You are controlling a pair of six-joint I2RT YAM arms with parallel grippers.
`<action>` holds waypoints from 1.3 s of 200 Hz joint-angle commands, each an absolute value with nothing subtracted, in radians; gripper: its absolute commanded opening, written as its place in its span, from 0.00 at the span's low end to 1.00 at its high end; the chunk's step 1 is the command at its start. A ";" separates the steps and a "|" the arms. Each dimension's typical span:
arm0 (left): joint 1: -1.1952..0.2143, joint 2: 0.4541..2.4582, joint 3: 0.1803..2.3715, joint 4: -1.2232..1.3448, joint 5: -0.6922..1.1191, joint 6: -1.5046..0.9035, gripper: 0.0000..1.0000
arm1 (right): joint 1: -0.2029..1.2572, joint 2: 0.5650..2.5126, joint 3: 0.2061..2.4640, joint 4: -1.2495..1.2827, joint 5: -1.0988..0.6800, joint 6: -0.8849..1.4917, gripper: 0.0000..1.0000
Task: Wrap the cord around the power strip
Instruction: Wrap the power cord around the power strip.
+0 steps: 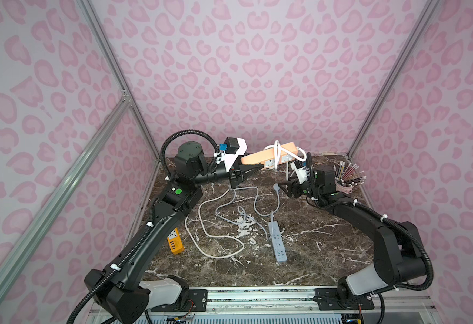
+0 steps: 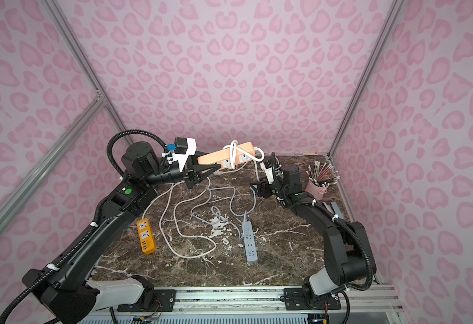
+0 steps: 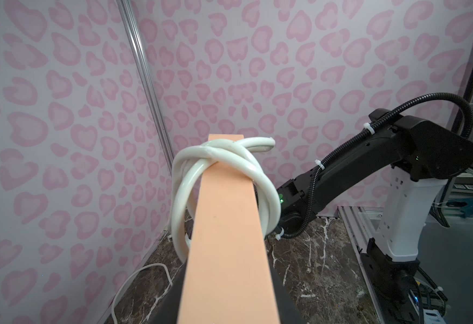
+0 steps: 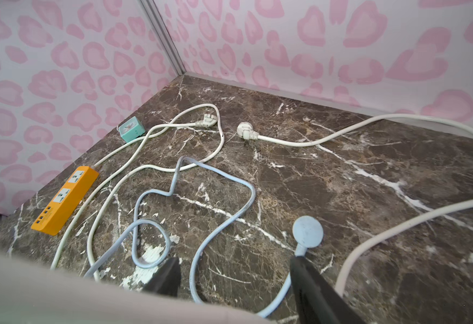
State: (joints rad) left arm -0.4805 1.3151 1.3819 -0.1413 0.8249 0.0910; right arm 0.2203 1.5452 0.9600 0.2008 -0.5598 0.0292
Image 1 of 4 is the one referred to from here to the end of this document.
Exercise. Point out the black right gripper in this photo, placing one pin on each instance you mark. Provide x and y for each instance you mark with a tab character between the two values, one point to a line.
301	185

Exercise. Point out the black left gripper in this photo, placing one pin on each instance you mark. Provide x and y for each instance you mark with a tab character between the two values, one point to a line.
236	177

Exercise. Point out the pink power strip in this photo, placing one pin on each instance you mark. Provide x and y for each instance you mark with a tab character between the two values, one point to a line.
274	155

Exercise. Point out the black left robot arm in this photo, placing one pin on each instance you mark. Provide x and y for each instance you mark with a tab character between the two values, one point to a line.
117	287

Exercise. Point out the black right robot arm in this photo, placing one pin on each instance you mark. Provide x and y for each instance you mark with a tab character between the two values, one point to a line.
399	257

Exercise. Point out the light blue power strip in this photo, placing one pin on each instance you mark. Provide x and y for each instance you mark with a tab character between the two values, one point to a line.
277	242

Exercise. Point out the yellow power strip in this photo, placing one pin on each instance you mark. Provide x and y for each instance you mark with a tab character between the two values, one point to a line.
175	242

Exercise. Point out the pink pen cup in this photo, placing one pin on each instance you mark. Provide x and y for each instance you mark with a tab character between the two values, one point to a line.
343	187

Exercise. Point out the bundle of pens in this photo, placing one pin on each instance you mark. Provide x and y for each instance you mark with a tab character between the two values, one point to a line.
349	173

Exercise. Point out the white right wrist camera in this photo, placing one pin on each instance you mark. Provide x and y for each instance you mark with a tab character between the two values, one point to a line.
299	167

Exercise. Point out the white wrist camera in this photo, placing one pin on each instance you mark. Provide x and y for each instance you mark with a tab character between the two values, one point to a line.
230	150
299	167

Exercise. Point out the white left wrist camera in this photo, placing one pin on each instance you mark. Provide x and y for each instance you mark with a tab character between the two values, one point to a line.
230	150

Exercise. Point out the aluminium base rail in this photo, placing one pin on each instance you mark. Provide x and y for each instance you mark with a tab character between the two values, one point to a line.
295	304

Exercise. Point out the aluminium corner frame post right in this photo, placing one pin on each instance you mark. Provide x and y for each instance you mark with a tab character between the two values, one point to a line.
425	18

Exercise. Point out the aluminium corner frame post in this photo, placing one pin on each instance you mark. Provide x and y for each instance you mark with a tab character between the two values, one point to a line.
425	18
94	22

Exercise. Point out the aluminium corner frame post left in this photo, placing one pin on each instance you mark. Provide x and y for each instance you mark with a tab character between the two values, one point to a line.
94	22

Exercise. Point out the aluminium diagonal frame bar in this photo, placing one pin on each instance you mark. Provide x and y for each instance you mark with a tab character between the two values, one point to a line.
17	259

